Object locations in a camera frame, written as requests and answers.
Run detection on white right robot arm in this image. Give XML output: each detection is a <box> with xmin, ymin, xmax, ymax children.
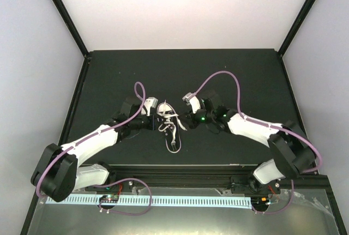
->
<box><xmin>183</xmin><ymin>93</ymin><xmax>320</xmax><ymax>194</ymax></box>

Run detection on left small circuit board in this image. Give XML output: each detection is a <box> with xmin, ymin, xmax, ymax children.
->
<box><xmin>99</xmin><ymin>195</ymin><xmax>119</xmax><ymax>203</ymax></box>

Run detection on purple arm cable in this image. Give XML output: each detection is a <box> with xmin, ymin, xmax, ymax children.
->
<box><xmin>195</xmin><ymin>70</ymin><xmax>324</xmax><ymax>174</ymax></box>
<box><xmin>35</xmin><ymin>81</ymin><xmax>147</xmax><ymax>198</ymax></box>

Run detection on left black frame post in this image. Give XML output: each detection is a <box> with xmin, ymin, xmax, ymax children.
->
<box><xmin>52</xmin><ymin>0</ymin><xmax>89</xmax><ymax>57</ymax></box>

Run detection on white shoelace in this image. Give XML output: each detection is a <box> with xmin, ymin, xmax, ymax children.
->
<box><xmin>157</xmin><ymin>100</ymin><xmax>187</xmax><ymax>135</ymax></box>

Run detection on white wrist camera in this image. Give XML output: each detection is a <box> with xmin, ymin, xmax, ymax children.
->
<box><xmin>182</xmin><ymin>92</ymin><xmax>201</xmax><ymax>114</ymax></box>
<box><xmin>141</xmin><ymin>97</ymin><xmax>158</xmax><ymax>116</ymax></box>

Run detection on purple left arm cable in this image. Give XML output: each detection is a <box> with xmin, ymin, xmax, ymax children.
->
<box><xmin>35</xmin><ymin>81</ymin><xmax>147</xmax><ymax>198</ymax></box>

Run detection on black front mounting rail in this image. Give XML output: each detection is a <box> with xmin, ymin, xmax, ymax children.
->
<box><xmin>81</xmin><ymin>164</ymin><xmax>330</xmax><ymax>195</ymax></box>

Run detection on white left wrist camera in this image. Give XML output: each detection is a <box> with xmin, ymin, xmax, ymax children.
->
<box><xmin>141</xmin><ymin>97</ymin><xmax>158</xmax><ymax>116</ymax></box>

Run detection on black canvas sneaker white sole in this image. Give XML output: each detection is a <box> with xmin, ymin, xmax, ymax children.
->
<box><xmin>157</xmin><ymin>100</ymin><xmax>182</xmax><ymax>154</ymax></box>

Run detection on light blue slotted cable duct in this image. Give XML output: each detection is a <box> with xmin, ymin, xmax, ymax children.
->
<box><xmin>60</xmin><ymin>194</ymin><xmax>252</xmax><ymax>209</ymax></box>

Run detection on small circuit board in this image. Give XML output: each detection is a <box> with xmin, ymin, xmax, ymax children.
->
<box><xmin>99</xmin><ymin>195</ymin><xmax>119</xmax><ymax>203</ymax></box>
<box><xmin>251</xmin><ymin>197</ymin><xmax>280</xmax><ymax>207</ymax></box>

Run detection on black frame post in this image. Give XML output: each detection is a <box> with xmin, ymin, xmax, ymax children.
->
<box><xmin>52</xmin><ymin>0</ymin><xmax>89</xmax><ymax>57</ymax></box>
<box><xmin>278</xmin><ymin>0</ymin><xmax>316</xmax><ymax>57</ymax></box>

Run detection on right black frame post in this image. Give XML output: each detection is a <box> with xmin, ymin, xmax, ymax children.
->
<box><xmin>278</xmin><ymin>0</ymin><xmax>316</xmax><ymax>57</ymax></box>

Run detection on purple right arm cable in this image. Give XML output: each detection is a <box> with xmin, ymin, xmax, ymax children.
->
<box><xmin>195</xmin><ymin>70</ymin><xmax>324</xmax><ymax>174</ymax></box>

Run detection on right small circuit board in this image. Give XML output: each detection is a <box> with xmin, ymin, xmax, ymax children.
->
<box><xmin>251</xmin><ymin>197</ymin><xmax>280</xmax><ymax>207</ymax></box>

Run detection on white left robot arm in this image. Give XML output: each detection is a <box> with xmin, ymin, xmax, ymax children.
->
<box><xmin>31</xmin><ymin>97</ymin><xmax>158</xmax><ymax>202</ymax></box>

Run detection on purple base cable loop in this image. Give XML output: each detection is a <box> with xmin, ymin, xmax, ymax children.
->
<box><xmin>98</xmin><ymin>177</ymin><xmax>153</xmax><ymax>216</ymax></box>

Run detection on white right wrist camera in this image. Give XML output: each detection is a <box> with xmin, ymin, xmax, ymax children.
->
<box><xmin>182</xmin><ymin>92</ymin><xmax>201</xmax><ymax>114</ymax></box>

